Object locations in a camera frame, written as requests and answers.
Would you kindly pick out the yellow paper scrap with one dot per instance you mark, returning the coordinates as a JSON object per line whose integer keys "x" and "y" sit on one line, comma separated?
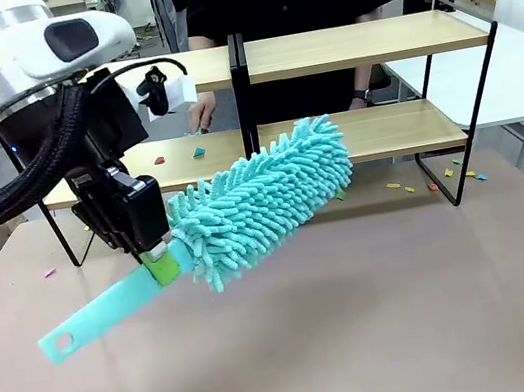
{"x": 470, "y": 174}
{"x": 448, "y": 171}
{"x": 393, "y": 185}
{"x": 409, "y": 189}

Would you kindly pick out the white wrist camera holder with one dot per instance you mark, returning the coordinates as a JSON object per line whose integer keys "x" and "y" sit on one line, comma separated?
{"x": 175, "y": 94}

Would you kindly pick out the pink paper scrap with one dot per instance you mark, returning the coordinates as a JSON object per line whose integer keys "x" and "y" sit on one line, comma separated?
{"x": 49, "y": 272}

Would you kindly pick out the person's left forearm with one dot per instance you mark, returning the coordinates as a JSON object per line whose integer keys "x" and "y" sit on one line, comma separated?
{"x": 363, "y": 77}

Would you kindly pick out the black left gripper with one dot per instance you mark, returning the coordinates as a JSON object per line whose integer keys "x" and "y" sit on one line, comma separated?
{"x": 140, "y": 212}

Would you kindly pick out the black chair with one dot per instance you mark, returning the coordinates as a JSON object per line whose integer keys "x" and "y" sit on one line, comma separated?
{"x": 379, "y": 76}

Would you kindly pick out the black wristwatch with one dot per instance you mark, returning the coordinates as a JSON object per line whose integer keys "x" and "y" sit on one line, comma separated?
{"x": 362, "y": 94}

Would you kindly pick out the teal paper scrap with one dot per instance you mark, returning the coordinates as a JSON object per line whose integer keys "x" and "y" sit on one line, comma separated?
{"x": 199, "y": 152}

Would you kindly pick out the person's left hand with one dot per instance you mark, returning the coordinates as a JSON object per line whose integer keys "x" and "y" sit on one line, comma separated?
{"x": 359, "y": 104}

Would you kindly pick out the black wrist mount block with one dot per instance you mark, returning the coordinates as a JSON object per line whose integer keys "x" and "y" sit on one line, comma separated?
{"x": 118, "y": 114}

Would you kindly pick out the white table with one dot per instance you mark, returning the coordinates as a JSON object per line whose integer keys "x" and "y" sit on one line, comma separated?
{"x": 515, "y": 75}

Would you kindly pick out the person in grey trousers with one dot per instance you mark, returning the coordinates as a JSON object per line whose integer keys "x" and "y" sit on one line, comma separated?
{"x": 168, "y": 9}

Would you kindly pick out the teal chenille duster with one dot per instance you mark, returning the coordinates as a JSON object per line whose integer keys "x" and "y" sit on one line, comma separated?
{"x": 267, "y": 195}

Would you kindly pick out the two-tier wooden shelf black frame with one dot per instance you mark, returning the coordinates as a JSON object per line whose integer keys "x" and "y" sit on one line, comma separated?
{"x": 343, "y": 49}
{"x": 209, "y": 69}

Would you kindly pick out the small blue paper scrap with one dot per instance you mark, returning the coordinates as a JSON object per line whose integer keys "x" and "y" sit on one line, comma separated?
{"x": 202, "y": 131}

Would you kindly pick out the person's right hand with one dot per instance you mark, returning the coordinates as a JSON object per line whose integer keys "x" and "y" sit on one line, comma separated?
{"x": 203, "y": 112}

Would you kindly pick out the green paper scrap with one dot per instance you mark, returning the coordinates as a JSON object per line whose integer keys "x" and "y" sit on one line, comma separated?
{"x": 456, "y": 161}
{"x": 341, "y": 196}

